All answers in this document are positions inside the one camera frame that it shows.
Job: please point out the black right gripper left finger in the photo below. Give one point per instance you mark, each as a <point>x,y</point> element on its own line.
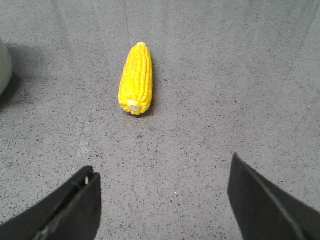
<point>72,212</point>

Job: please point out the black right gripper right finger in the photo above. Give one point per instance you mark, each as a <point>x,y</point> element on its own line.
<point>263,211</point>

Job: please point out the yellow corn cob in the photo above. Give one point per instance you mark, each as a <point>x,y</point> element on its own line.
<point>135,92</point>

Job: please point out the pale green electric cooking pot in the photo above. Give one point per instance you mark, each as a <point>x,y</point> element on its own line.
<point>6,67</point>

